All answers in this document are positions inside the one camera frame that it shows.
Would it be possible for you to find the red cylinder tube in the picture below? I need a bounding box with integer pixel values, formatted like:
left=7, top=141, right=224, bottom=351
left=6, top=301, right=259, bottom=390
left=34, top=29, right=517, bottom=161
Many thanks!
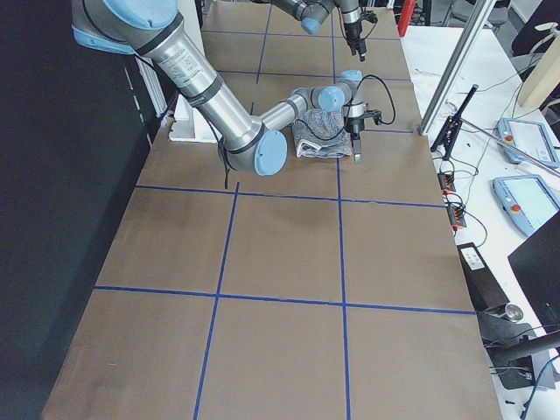
left=397, top=0, right=417, bottom=38

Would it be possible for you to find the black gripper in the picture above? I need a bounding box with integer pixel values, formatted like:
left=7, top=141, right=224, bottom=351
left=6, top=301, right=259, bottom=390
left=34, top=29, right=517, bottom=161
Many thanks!
left=343, top=19, right=367, bottom=61
left=345, top=115, right=365, bottom=163

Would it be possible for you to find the aluminium frame post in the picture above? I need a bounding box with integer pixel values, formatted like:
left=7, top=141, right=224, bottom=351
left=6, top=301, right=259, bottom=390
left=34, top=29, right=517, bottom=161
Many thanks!
left=418, top=0, right=496, bottom=136

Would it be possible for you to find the silver round knob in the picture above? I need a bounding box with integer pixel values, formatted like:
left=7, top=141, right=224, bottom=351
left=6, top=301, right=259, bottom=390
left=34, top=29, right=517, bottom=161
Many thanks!
left=503, top=303, right=524, bottom=323

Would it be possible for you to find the near blue teach pendant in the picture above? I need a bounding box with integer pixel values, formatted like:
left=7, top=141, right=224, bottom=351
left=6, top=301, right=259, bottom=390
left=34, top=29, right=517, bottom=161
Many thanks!
left=492, top=174, right=559, bottom=236

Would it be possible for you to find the silver reacher grabber stick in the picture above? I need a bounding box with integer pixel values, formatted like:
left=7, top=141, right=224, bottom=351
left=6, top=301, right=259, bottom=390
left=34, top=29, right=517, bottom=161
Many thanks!
left=459, top=117, right=560, bottom=178

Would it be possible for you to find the black box white label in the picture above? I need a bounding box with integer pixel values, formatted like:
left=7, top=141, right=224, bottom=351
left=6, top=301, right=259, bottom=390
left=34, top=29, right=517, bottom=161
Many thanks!
left=457, top=242, right=509, bottom=312

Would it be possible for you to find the black lamp arm base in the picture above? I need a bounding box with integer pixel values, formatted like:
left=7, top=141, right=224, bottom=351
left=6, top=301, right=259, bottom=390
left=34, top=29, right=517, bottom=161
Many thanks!
left=477, top=312, right=559, bottom=390

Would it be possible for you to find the beige wooden board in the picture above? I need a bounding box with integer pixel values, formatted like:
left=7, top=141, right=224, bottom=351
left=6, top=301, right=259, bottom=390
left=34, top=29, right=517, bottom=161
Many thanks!
left=518, top=36, right=560, bottom=109

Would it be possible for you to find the blue teach pendant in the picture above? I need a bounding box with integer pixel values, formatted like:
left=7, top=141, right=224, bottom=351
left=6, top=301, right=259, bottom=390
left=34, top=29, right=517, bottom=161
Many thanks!
left=497, top=118, right=559, bottom=169
left=492, top=174, right=559, bottom=236

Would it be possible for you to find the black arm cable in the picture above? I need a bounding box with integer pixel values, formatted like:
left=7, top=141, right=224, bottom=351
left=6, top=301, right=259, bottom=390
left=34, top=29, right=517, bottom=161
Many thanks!
left=293, top=74, right=396, bottom=141

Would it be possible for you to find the blue white striped polo shirt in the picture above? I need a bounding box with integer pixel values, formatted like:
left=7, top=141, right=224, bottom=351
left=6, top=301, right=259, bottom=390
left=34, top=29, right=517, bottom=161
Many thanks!
left=291, top=109, right=352, bottom=158

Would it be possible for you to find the orange black connector strip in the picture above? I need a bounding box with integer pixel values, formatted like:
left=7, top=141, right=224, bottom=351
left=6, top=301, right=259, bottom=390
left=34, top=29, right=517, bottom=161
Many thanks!
left=437, top=171, right=466, bottom=233

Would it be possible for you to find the black monitor corner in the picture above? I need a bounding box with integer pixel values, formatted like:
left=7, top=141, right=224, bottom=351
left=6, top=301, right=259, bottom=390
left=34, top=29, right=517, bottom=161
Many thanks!
left=507, top=213, right=560, bottom=324

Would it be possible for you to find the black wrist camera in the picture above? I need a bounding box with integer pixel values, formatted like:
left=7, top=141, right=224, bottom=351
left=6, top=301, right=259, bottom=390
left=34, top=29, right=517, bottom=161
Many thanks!
left=363, top=108, right=383, bottom=125
left=360, top=10, right=378, bottom=25

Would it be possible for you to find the far blue teach pendant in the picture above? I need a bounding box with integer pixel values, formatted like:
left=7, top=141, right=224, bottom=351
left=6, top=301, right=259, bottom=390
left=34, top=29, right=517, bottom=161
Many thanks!
left=497, top=118, right=559, bottom=169

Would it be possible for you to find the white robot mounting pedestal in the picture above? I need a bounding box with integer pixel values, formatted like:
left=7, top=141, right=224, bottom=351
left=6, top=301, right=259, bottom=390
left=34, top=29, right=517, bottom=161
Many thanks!
left=169, top=0, right=216, bottom=144

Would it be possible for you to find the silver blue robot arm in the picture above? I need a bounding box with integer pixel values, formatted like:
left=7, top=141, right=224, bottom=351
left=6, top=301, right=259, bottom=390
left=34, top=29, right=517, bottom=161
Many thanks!
left=72, top=1, right=367, bottom=176
left=262, top=0, right=377, bottom=62

